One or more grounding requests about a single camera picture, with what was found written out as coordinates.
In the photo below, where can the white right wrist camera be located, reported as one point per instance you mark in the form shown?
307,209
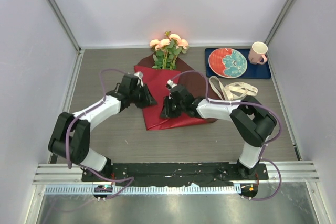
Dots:
170,84

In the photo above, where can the aluminium front rail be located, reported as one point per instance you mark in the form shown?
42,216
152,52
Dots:
59,180

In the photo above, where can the blue tray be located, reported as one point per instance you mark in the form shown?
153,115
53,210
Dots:
252,72

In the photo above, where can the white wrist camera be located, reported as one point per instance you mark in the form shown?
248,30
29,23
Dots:
139,76
170,84

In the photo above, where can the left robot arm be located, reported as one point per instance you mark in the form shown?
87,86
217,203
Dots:
70,138

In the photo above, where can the cream ribbon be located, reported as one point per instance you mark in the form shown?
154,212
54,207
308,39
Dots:
232,91

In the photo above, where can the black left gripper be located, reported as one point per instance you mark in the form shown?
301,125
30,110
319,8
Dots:
148,100

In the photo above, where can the red and teal plate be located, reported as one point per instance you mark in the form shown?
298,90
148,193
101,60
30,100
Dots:
227,63

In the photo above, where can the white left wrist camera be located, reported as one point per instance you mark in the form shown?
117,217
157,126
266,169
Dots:
139,76

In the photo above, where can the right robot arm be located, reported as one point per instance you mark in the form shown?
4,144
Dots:
254,122

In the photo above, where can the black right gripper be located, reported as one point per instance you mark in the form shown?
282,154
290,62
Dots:
167,112

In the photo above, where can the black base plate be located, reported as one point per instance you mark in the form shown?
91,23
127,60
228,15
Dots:
177,174

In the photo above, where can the pink mug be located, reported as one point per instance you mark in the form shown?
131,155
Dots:
257,54

